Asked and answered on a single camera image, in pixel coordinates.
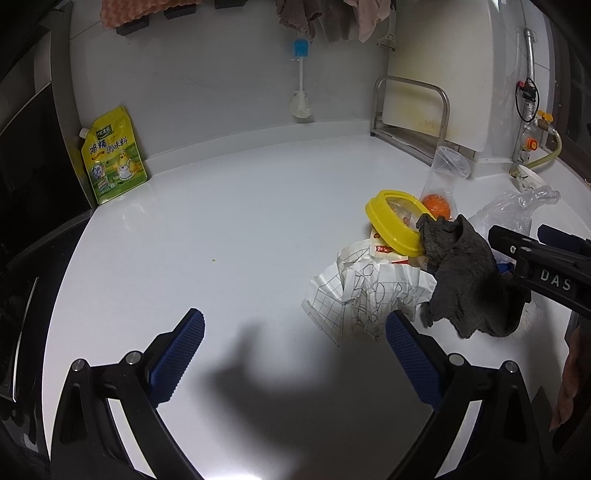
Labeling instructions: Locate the yellow gas hose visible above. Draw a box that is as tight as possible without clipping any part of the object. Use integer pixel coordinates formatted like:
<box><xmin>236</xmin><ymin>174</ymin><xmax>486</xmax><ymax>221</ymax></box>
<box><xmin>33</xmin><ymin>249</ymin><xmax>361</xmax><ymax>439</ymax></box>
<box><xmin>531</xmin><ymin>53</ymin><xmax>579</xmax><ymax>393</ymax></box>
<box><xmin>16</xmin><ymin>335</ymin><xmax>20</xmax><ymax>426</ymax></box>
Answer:
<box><xmin>523</xmin><ymin>128</ymin><xmax>564</xmax><ymax>169</ymax></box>

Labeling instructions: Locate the steel cutting board rack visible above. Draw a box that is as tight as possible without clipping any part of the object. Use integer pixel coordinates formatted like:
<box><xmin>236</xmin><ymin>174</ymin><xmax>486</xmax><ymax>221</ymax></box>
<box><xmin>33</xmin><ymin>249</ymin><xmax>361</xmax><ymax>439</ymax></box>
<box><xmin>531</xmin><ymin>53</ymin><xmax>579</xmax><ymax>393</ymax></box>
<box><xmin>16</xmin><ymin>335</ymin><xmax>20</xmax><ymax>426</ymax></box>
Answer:
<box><xmin>370</xmin><ymin>75</ymin><xmax>476</xmax><ymax>166</ymax></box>

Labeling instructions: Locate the pink hanging cloth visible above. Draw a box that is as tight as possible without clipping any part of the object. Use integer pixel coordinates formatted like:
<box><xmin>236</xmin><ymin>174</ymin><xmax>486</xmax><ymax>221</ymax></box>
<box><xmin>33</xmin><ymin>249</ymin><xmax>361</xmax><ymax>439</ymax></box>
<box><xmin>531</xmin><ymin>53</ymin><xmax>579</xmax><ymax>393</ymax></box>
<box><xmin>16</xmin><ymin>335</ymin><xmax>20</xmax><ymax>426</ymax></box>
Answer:
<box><xmin>345</xmin><ymin>0</ymin><xmax>391</xmax><ymax>43</ymax></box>

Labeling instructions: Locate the gas valve with pipe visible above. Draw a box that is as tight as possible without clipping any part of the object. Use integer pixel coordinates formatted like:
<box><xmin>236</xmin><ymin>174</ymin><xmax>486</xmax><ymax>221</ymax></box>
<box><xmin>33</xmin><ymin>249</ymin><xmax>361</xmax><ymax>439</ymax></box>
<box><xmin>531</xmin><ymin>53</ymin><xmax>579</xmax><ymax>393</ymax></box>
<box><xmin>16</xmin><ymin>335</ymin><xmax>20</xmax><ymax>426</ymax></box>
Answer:
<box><xmin>512</xmin><ymin>27</ymin><xmax>553</xmax><ymax>164</ymax></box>

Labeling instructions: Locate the blue bottle brush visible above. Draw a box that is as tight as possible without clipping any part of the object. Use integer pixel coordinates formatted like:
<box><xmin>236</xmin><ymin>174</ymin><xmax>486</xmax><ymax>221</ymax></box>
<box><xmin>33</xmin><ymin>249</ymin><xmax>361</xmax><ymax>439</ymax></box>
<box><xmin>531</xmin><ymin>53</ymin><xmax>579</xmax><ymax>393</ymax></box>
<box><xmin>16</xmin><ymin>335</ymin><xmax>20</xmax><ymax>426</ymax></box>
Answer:
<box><xmin>290</xmin><ymin>38</ymin><xmax>312</xmax><ymax>120</ymax></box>

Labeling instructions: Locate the person's right hand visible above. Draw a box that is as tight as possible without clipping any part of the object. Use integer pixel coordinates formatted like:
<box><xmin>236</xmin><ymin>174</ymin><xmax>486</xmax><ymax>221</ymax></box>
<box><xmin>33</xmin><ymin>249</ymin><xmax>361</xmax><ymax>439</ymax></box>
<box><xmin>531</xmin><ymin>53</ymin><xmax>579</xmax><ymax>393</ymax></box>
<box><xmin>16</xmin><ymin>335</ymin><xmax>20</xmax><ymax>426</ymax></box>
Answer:
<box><xmin>550</xmin><ymin>325</ymin><xmax>590</xmax><ymax>432</ymax></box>

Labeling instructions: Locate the white cutting board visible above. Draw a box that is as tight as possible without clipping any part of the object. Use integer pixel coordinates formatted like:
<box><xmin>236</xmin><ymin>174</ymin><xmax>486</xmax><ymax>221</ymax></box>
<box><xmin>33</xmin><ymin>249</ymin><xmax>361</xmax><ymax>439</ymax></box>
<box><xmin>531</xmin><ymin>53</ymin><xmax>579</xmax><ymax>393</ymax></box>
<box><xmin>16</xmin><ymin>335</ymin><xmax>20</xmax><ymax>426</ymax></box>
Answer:
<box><xmin>388</xmin><ymin>1</ymin><xmax>494</xmax><ymax>152</ymax></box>

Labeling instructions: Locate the clear plastic cup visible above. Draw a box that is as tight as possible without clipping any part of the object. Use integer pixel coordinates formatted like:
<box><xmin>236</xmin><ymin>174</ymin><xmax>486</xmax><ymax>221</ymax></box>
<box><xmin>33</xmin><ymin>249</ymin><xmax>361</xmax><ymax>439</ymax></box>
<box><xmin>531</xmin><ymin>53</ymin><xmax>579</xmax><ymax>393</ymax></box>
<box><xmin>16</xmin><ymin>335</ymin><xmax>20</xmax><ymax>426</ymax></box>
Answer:
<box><xmin>420</xmin><ymin>146</ymin><xmax>472</xmax><ymax>220</ymax></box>

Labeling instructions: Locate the yellow plastic lid ring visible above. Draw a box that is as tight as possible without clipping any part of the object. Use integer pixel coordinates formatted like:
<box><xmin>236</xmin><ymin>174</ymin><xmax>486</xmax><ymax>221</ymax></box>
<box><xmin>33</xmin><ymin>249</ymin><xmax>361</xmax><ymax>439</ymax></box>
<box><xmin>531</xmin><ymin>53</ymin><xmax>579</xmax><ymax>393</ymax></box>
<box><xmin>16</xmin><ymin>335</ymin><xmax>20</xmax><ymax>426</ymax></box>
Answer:
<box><xmin>365</xmin><ymin>189</ymin><xmax>438</xmax><ymax>258</ymax></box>

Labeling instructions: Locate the brown hanging rag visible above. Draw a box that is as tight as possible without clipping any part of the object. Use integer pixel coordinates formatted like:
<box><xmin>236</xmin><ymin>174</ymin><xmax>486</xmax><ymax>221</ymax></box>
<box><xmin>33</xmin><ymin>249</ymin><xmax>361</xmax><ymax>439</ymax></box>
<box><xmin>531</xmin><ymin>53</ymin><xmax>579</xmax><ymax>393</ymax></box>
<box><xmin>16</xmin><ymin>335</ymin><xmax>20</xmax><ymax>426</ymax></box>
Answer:
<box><xmin>276</xmin><ymin>0</ymin><xmax>322</xmax><ymax>41</ymax></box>

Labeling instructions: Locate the yellow green seasoning pouch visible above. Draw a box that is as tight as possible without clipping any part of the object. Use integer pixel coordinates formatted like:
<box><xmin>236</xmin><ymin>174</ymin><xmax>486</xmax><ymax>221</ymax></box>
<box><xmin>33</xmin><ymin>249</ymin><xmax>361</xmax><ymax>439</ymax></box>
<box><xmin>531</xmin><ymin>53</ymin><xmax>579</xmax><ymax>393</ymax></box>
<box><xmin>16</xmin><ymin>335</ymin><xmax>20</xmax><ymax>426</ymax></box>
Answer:
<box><xmin>79</xmin><ymin>106</ymin><xmax>148</xmax><ymax>205</ymax></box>

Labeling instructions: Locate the dark grey rag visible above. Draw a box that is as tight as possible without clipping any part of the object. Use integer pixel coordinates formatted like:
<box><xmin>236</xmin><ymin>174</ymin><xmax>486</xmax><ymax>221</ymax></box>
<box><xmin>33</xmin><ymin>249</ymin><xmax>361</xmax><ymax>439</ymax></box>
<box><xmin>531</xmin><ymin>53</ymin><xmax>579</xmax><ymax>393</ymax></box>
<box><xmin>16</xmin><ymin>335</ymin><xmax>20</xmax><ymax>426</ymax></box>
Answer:
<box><xmin>417</xmin><ymin>214</ymin><xmax>531</xmax><ymax>339</ymax></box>

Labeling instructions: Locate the orange ball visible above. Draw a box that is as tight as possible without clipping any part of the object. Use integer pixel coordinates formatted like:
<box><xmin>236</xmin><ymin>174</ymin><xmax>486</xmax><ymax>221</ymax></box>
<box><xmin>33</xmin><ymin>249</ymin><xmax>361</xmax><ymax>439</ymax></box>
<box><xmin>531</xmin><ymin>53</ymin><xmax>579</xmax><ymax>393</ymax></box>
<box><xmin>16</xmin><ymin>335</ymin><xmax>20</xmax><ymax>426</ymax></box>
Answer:
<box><xmin>421</xmin><ymin>193</ymin><xmax>452</xmax><ymax>220</ymax></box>

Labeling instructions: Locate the orange wavy sponge cloth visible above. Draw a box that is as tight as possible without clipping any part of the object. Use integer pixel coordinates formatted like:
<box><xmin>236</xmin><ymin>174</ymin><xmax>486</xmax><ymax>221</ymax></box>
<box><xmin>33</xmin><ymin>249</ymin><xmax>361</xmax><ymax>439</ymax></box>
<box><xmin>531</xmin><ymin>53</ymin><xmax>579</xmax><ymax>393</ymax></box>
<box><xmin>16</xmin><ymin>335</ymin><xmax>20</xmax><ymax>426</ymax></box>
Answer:
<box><xmin>100</xmin><ymin>0</ymin><xmax>200</xmax><ymax>30</ymax></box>

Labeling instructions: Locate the white printed paper wrapper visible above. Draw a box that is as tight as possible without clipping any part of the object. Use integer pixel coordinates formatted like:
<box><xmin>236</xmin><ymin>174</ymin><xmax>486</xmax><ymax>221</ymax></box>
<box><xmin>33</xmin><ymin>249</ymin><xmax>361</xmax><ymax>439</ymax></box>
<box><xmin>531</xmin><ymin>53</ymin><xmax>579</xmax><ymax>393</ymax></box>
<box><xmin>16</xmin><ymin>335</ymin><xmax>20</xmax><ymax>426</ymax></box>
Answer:
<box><xmin>301</xmin><ymin>239</ymin><xmax>436</xmax><ymax>344</ymax></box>

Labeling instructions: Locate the red snack wrapper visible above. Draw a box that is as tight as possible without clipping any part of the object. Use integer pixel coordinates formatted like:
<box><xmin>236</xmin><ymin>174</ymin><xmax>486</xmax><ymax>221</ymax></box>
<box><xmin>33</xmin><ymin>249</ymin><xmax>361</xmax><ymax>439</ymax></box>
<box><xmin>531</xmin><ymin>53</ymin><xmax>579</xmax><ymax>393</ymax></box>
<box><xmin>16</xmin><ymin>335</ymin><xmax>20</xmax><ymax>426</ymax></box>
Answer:
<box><xmin>369</xmin><ymin>228</ymin><xmax>420</xmax><ymax>267</ymax></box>

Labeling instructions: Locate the clear plastic bag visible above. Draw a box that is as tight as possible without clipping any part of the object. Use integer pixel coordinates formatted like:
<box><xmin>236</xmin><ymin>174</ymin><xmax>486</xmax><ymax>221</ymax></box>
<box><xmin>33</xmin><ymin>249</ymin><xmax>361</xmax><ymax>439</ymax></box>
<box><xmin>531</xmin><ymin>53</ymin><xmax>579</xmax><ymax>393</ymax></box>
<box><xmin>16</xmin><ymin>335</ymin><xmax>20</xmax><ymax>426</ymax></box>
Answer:
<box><xmin>469</xmin><ymin>186</ymin><xmax>561</xmax><ymax>239</ymax></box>

